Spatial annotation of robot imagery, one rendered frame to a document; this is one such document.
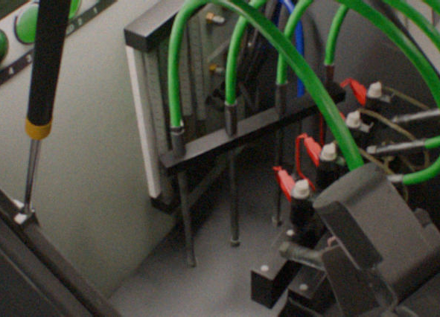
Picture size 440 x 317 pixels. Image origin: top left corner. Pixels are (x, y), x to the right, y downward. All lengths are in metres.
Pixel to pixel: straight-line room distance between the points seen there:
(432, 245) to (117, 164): 0.62
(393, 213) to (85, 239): 0.63
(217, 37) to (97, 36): 0.30
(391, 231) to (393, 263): 0.02
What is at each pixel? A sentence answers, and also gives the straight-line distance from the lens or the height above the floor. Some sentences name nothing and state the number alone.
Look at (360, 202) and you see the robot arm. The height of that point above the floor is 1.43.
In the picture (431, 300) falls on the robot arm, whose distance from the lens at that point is 0.43.
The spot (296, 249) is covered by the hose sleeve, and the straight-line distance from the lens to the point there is 0.77.
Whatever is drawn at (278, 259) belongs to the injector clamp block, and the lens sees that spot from 0.99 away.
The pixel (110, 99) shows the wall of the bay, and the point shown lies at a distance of 0.93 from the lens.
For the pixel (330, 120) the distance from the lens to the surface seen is 0.59.
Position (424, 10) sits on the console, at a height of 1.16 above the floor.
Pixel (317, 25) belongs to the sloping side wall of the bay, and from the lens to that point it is 1.11.
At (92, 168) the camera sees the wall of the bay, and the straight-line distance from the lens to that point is 0.95.
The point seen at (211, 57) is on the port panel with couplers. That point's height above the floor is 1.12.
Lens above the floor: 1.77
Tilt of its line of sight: 44 degrees down
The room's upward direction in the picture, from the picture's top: 3 degrees counter-clockwise
